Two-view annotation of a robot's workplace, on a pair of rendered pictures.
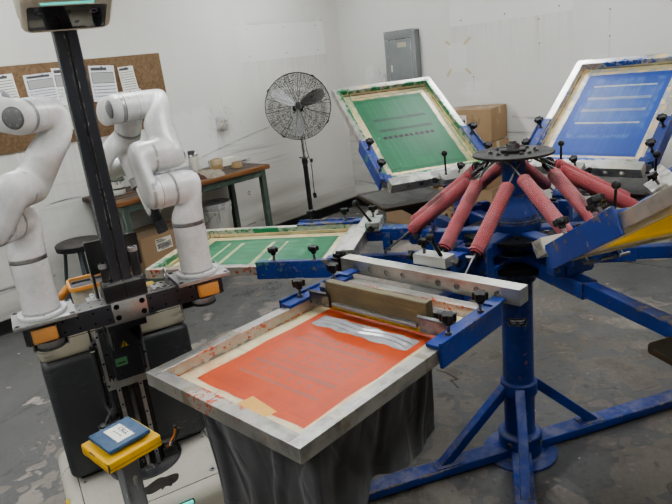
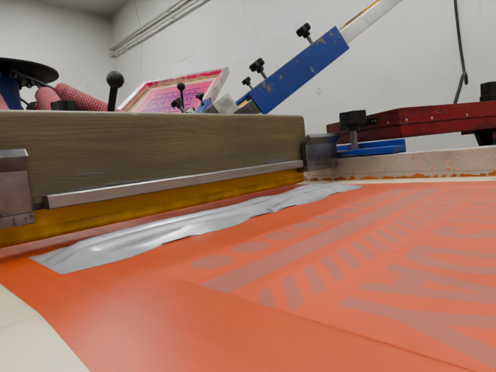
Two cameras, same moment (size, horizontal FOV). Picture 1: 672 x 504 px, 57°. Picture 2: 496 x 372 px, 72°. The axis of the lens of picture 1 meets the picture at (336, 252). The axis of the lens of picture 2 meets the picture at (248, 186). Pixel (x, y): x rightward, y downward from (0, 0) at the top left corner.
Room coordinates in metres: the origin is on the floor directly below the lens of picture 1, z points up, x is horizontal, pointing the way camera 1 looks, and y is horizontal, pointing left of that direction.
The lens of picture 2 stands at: (1.61, 0.28, 1.01)
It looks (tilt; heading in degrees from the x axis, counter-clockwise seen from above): 5 degrees down; 270
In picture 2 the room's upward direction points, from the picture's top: 6 degrees counter-clockwise
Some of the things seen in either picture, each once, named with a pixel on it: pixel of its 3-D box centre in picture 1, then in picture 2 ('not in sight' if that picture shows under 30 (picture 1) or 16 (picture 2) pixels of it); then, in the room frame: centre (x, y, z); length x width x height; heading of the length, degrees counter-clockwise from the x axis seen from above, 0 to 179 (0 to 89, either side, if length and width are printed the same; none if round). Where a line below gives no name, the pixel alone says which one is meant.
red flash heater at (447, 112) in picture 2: not in sight; (424, 123); (0.90, -1.07, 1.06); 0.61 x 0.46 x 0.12; 15
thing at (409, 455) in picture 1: (384, 454); not in sight; (1.33, -0.06, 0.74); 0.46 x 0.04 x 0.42; 135
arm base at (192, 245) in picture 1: (191, 247); not in sight; (1.80, 0.43, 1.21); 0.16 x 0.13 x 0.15; 28
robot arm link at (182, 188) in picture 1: (180, 198); not in sight; (1.78, 0.44, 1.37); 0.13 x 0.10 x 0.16; 127
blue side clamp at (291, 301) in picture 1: (318, 295); not in sight; (1.89, 0.07, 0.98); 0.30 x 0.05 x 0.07; 135
